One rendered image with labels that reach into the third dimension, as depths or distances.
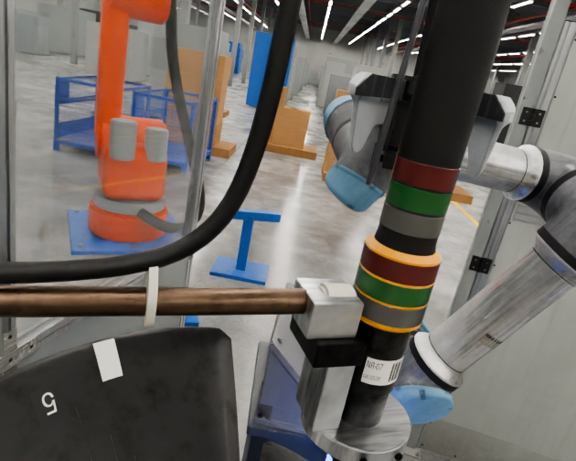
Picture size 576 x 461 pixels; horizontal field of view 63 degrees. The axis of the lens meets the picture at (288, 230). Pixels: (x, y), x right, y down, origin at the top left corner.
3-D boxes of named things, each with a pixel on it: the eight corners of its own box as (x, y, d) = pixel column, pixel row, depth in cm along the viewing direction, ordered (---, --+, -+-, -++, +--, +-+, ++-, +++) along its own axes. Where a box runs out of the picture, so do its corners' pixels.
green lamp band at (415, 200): (406, 213, 24) (412, 190, 23) (374, 193, 27) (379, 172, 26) (459, 218, 25) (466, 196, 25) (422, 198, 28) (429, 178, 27)
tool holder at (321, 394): (292, 481, 26) (330, 326, 22) (257, 393, 32) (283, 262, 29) (428, 461, 29) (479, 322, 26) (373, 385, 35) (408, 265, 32)
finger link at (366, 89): (342, 161, 32) (400, 155, 39) (361, 70, 30) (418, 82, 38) (306, 150, 34) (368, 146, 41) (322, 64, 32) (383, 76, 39)
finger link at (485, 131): (524, 197, 31) (463, 166, 39) (555, 104, 29) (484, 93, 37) (479, 190, 30) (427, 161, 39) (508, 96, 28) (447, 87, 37)
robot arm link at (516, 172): (584, 146, 85) (334, 74, 73) (626, 175, 76) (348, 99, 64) (547, 199, 91) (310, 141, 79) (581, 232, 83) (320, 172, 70)
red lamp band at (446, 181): (412, 188, 23) (420, 165, 23) (379, 171, 26) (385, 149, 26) (467, 194, 24) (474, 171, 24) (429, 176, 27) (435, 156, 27)
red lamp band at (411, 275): (383, 286, 24) (389, 265, 24) (346, 251, 28) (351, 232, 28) (451, 287, 26) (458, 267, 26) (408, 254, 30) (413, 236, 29)
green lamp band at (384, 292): (377, 308, 25) (383, 288, 24) (342, 271, 29) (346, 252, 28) (444, 308, 26) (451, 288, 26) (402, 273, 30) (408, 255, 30)
